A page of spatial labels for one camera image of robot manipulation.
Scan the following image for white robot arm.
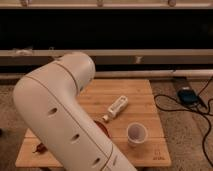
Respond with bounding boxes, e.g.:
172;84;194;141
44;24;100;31
13;52;136;171

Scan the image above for red chili pepper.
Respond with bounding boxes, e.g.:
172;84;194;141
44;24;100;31
35;143;47;154

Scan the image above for wooden table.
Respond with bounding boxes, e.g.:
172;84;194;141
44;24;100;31
17;79;171;169

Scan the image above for orange bowl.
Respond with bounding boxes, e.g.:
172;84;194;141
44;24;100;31
94;120;110;138

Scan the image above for white plastic cup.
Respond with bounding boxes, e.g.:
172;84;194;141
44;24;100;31
127;122;148;147

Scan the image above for white plastic bottle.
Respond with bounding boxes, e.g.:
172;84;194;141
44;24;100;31
102;95;128;122

